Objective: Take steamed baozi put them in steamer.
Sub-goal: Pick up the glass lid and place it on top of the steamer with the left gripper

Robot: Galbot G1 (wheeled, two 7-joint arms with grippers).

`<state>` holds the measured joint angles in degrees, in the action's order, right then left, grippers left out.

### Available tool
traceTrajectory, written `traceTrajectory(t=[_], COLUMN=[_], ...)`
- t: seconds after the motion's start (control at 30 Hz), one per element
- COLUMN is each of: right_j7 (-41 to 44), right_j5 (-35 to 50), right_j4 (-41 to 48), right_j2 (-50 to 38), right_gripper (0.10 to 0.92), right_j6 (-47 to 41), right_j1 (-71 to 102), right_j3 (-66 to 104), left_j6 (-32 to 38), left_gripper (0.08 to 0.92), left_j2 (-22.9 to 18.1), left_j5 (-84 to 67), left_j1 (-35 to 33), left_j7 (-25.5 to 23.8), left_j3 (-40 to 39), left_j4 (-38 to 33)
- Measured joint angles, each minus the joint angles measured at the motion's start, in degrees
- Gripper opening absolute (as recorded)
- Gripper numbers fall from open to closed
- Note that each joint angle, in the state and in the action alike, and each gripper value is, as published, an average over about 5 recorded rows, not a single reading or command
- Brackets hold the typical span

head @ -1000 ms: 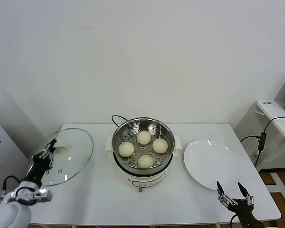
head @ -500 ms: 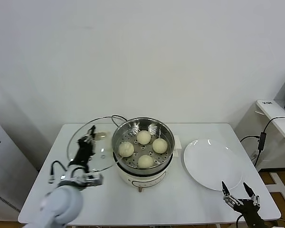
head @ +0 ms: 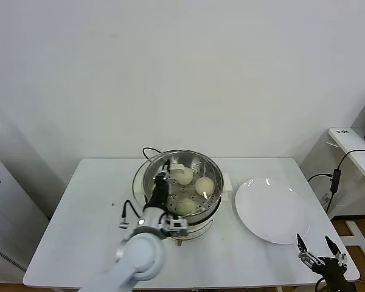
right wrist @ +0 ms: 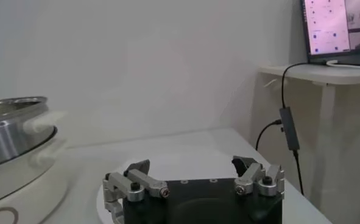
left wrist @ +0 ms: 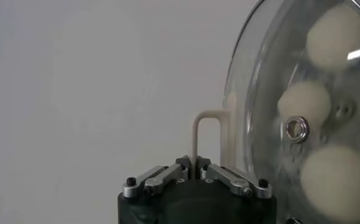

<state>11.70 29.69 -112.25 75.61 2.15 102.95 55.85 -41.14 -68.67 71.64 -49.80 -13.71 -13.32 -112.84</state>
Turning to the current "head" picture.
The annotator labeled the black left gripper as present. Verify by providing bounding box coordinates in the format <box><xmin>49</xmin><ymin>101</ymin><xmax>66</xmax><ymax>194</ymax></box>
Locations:
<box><xmin>144</xmin><ymin>158</ymin><xmax>174</xmax><ymax>211</ymax></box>

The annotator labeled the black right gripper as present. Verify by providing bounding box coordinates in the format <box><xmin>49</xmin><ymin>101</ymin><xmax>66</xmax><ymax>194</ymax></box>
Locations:
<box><xmin>296</xmin><ymin>233</ymin><xmax>356</xmax><ymax>292</ymax></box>

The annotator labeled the round glass pot lid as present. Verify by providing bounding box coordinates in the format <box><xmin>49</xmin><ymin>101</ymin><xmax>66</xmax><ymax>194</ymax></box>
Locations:
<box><xmin>131</xmin><ymin>148</ymin><xmax>224</xmax><ymax>243</ymax></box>

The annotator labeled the white steamed baozi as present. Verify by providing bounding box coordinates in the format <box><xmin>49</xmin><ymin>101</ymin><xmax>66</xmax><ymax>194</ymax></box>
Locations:
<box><xmin>195</xmin><ymin>177</ymin><xmax>215</xmax><ymax>196</ymax></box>
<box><xmin>172</xmin><ymin>167</ymin><xmax>194</xmax><ymax>186</ymax></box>
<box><xmin>176</xmin><ymin>198</ymin><xmax>198</xmax><ymax>215</ymax></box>

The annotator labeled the stainless steel steamer basket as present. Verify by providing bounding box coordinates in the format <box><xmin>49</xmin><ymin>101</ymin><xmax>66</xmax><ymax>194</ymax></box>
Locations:
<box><xmin>143</xmin><ymin>149</ymin><xmax>224</xmax><ymax>223</ymax></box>

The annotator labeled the white round plate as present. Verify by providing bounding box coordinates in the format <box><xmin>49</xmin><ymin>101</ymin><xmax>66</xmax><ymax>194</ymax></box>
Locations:
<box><xmin>234</xmin><ymin>178</ymin><xmax>311</xmax><ymax>245</ymax></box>

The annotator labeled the white side desk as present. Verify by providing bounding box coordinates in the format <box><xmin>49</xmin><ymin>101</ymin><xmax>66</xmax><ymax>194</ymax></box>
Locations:
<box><xmin>300</xmin><ymin>127</ymin><xmax>365</xmax><ymax>266</ymax></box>

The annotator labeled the white cabinet with vent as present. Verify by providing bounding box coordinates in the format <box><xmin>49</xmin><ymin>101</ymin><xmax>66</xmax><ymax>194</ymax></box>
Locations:
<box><xmin>0</xmin><ymin>142</ymin><xmax>51</xmax><ymax>276</ymax></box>

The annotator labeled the black cooker power cord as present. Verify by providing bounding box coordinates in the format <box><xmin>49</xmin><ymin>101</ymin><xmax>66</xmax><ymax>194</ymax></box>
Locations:
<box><xmin>142</xmin><ymin>147</ymin><xmax>164</xmax><ymax>164</ymax></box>

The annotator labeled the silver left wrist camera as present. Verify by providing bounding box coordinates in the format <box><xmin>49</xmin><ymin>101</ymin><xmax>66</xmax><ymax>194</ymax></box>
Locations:
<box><xmin>165</xmin><ymin>214</ymin><xmax>189</xmax><ymax>238</ymax></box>

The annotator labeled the black laptop charger cable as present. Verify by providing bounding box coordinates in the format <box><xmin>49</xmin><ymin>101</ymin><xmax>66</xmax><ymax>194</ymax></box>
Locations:
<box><xmin>307</xmin><ymin>148</ymin><xmax>365</xmax><ymax>215</ymax></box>

